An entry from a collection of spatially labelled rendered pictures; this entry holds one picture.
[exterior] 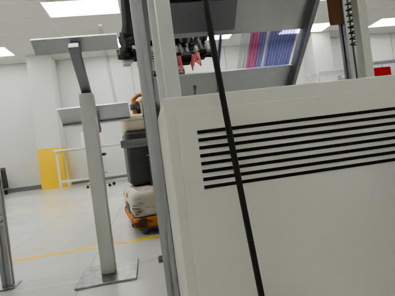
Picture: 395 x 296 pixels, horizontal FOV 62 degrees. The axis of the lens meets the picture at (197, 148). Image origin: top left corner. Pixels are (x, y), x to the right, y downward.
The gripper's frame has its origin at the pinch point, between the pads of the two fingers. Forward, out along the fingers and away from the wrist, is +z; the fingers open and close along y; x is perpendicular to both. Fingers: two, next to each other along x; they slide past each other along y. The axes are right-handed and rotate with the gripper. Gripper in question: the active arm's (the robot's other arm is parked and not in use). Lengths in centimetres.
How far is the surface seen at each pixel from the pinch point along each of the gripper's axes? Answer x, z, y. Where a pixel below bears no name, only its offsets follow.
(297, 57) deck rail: -16, 15, 47
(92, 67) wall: 451, -514, -130
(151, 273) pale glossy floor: 34, 87, -28
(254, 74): -7.3, 14.5, 29.0
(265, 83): -1.3, 15.4, 36.1
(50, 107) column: 461, -406, -223
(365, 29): -53, 45, 47
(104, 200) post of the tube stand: 21, 56, -45
